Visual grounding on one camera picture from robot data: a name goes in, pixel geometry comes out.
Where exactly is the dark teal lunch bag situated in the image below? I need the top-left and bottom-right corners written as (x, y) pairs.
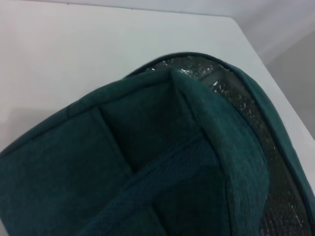
top-left (0, 51), bottom-right (315, 236)

